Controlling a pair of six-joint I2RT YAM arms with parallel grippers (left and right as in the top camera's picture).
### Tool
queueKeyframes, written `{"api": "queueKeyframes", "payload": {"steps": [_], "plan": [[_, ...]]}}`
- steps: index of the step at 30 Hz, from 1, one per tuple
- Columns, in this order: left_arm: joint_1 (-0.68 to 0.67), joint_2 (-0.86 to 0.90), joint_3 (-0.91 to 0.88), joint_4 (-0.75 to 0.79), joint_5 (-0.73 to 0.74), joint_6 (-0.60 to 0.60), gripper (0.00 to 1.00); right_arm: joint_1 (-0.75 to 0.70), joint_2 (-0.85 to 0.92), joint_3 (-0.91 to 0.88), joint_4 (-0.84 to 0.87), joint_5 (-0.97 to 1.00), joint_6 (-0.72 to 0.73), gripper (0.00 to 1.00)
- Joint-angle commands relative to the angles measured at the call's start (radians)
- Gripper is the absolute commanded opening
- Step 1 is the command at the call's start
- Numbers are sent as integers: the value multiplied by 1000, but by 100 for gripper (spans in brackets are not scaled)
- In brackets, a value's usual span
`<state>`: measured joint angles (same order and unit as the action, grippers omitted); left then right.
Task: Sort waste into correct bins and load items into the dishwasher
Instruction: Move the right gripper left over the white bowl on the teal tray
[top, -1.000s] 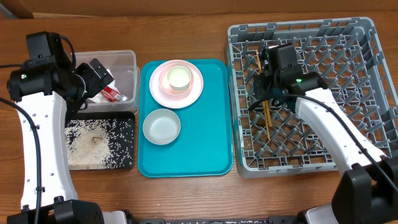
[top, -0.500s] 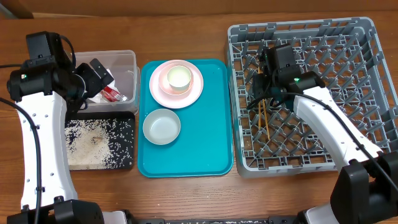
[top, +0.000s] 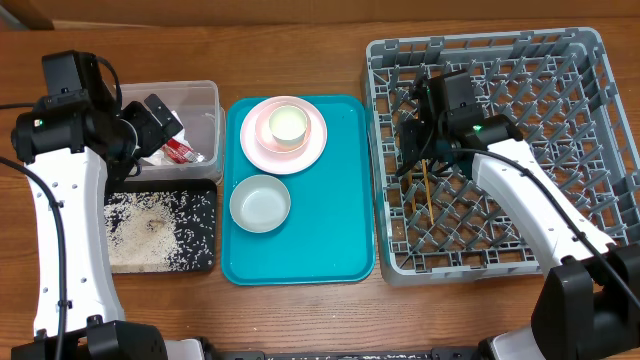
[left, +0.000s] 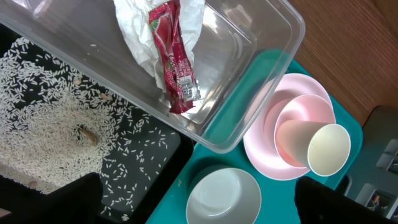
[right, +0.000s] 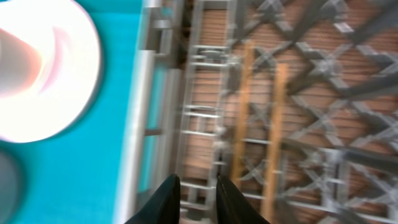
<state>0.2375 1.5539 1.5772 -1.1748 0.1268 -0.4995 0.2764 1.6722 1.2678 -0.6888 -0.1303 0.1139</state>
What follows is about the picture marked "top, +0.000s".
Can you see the small pink bowl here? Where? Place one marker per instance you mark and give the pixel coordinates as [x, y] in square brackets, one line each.
[263, 133]

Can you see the spilled rice pile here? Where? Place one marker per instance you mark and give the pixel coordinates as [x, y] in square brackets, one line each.
[140, 235]

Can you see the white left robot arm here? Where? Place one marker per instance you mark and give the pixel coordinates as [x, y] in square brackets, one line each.
[71, 144]

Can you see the grey bowl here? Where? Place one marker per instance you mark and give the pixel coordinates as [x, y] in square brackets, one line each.
[260, 203]

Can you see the wooden chopstick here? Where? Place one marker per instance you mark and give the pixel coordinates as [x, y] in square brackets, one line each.
[427, 191]
[411, 192]

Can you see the clear plastic bin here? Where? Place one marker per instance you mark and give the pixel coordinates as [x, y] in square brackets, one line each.
[196, 104]

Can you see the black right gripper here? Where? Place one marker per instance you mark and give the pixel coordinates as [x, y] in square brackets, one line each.
[410, 151]

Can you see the large pink plate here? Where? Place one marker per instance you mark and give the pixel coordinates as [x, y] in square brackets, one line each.
[288, 162]

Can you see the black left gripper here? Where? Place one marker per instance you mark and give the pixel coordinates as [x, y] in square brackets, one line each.
[155, 134]

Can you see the grey dishwasher rack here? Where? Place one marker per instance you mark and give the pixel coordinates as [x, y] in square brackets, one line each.
[557, 86]

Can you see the black plastic tray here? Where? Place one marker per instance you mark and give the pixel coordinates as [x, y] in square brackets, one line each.
[200, 200]

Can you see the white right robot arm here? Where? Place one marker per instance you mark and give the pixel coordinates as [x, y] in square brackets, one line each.
[588, 307]

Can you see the teal plastic tray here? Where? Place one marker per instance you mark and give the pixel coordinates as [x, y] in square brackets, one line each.
[328, 235]

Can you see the red sauce packet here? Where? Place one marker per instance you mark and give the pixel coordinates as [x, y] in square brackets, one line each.
[180, 153]

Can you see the cream cup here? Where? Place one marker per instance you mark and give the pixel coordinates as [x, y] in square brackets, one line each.
[288, 125]

